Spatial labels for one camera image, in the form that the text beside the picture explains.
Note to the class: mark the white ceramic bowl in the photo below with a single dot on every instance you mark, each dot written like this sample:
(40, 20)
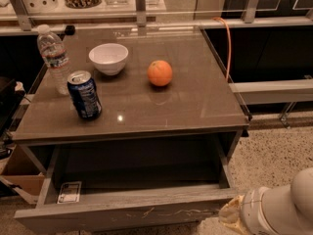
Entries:
(110, 58)

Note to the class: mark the blue soda can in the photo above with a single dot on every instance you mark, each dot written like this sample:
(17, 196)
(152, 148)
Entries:
(83, 93)

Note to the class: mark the clear plastic water bottle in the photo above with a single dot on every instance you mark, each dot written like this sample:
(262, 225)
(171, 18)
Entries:
(54, 54)

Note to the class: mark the cardboard box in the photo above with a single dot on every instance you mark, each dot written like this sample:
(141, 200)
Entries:
(20, 174)

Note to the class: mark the orange fruit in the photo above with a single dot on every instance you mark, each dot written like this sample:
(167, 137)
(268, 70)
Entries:
(160, 73)

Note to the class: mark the grey cabinet with glossy top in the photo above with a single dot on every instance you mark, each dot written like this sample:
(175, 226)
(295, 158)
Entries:
(198, 100)

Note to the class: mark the white label sticker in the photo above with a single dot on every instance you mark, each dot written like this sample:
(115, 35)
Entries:
(69, 192)

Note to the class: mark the metal rail bracket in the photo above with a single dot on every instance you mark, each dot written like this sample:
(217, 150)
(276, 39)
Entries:
(141, 12)

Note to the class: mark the grey wooden top drawer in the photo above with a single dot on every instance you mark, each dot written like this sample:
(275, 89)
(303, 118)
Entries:
(135, 183)

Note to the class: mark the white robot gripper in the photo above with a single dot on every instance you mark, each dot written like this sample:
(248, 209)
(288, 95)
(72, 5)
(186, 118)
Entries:
(250, 210)

